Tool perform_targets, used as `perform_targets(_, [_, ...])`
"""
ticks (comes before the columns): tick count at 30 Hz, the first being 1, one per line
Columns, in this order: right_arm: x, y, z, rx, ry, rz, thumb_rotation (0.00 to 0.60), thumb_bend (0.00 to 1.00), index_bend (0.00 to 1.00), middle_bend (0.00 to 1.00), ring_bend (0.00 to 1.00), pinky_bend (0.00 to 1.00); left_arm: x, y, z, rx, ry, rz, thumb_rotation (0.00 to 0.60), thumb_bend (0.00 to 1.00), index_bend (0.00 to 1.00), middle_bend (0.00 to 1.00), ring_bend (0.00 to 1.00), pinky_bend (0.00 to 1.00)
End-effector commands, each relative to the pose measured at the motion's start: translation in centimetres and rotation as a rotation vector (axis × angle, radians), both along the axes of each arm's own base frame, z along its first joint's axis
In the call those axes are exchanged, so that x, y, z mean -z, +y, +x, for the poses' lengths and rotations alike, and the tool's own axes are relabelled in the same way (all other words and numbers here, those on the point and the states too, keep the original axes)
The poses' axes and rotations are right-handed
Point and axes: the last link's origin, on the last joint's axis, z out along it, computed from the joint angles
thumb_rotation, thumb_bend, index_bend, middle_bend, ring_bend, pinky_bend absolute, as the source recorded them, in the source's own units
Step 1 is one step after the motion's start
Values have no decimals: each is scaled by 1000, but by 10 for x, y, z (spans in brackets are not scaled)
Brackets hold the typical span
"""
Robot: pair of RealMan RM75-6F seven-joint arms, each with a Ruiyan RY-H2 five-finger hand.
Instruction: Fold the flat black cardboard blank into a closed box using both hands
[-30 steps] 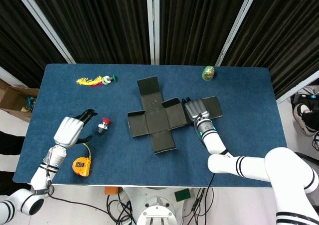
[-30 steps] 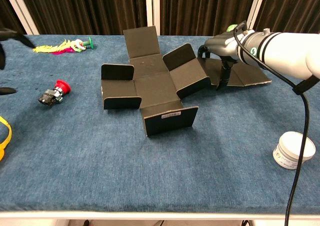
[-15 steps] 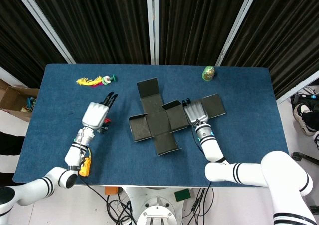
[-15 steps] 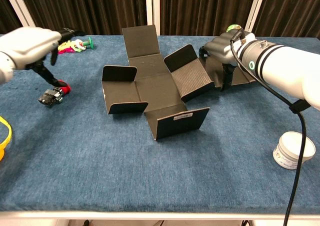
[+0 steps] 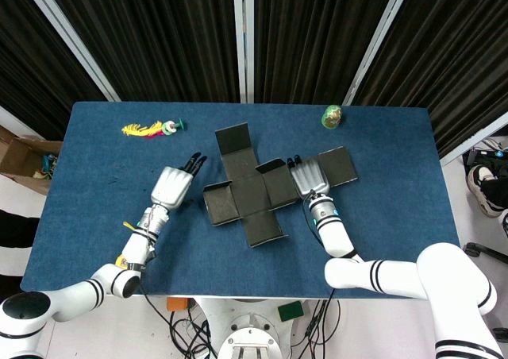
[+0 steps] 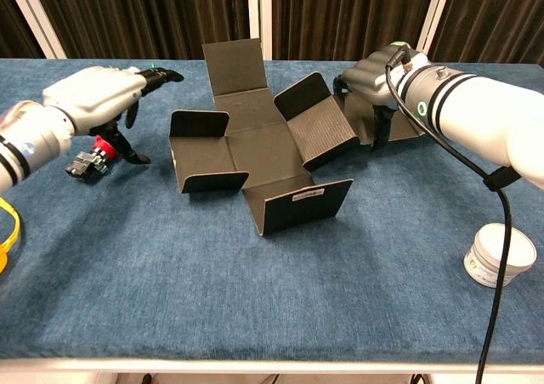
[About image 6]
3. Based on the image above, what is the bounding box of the black cardboard folding box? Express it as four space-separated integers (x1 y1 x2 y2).
168 37 426 236

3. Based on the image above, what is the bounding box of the red emergency push button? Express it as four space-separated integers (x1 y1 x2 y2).
65 135 114 184

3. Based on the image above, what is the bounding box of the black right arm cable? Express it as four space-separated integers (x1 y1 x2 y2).
384 43 518 384

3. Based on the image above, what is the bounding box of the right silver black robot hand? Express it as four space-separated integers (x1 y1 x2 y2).
332 45 426 152

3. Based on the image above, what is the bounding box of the blue felt table cover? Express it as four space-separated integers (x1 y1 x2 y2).
0 58 544 364

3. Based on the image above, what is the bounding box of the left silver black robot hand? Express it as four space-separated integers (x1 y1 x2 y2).
41 65 185 165

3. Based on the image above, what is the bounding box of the white plastic jar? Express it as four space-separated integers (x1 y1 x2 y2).
462 224 537 290

